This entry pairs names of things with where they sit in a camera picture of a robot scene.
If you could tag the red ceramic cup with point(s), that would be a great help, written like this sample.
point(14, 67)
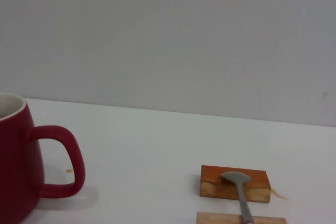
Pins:
point(15, 161)

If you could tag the dark orange wooden block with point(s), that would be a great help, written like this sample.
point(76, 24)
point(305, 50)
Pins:
point(210, 182)

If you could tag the light notched wooden block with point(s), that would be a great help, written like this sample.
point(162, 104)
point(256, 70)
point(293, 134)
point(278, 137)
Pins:
point(218, 218)

